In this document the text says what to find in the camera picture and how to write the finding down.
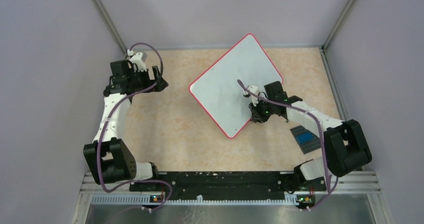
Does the blue lego brick on plate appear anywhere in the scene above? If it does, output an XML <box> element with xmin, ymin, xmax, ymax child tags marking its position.
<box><xmin>296</xmin><ymin>132</ymin><xmax>315</xmax><ymax>144</ymax></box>

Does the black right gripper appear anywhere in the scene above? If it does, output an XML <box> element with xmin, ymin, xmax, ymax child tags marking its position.
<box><xmin>248</xmin><ymin>96</ymin><xmax>275</xmax><ymax>123</ymax></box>

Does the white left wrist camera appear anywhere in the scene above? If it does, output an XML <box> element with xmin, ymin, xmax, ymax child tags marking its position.
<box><xmin>126</xmin><ymin>49</ymin><xmax>148</xmax><ymax>72</ymax></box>

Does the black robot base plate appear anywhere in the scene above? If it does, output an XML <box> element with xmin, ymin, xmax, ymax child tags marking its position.
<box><xmin>129</xmin><ymin>171</ymin><xmax>327</xmax><ymax>201</ymax></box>

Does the white slotted cable duct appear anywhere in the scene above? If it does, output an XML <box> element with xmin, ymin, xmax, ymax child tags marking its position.
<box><xmin>91</xmin><ymin>194</ymin><xmax>299</xmax><ymax>206</ymax></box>

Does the red-edged whiteboard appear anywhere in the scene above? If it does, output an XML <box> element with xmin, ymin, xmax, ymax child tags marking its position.
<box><xmin>188</xmin><ymin>33</ymin><xmax>283</xmax><ymax>139</ymax></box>

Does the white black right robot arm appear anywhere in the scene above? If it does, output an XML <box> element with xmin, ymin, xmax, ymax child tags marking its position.
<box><xmin>242</xmin><ymin>81</ymin><xmax>373</xmax><ymax>190</ymax></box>

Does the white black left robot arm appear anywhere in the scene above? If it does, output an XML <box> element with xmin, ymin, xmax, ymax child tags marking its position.
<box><xmin>83</xmin><ymin>60</ymin><xmax>168</xmax><ymax>185</ymax></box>

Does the aluminium frame rail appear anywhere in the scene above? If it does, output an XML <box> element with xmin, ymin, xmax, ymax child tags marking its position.
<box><xmin>72</xmin><ymin>171</ymin><xmax>391</xmax><ymax>224</ymax></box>

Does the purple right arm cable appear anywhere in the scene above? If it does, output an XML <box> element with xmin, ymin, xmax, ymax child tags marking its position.
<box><xmin>237</xmin><ymin>79</ymin><xmax>339</xmax><ymax>212</ymax></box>

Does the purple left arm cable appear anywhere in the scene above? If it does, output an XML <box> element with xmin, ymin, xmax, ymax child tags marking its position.
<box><xmin>96</xmin><ymin>42</ymin><xmax>173</xmax><ymax>213</ymax></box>

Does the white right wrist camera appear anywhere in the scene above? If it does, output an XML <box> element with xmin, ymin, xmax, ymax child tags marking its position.
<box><xmin>244</xmin><ymin>85</ymin><xmax>260</xmax><ymax>107</ymax></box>

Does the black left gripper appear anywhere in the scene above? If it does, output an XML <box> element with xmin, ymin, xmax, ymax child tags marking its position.
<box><xmin>127</xmin><ymin>65</ymin><xmax>168</xmax><ymax>93</ymax></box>

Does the grey lego baseplate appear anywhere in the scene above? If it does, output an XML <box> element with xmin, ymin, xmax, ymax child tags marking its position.
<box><xmin>290</xmin><ymin>126</ymin><xmax>321</xmax><ymax>155</ymax></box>

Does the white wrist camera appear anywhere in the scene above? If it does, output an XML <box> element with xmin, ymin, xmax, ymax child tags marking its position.
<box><xmin>244</xmin><ymin>85</ymin><xmax>260</xmax><ymax>107</ymax></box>
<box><xmin>126</xmin><ymin>49</ymin><xmax>148</xmax><ymax>72</ymax></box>

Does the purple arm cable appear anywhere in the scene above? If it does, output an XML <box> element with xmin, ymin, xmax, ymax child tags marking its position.
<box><xmin>237</xmin><ymin>79</ymin><xmax>339</xmax><ymax>212</ymax></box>
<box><xmin>96</xmin><ymin>42</ymin><xmax>173</xmax><ymax>213</ymax></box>

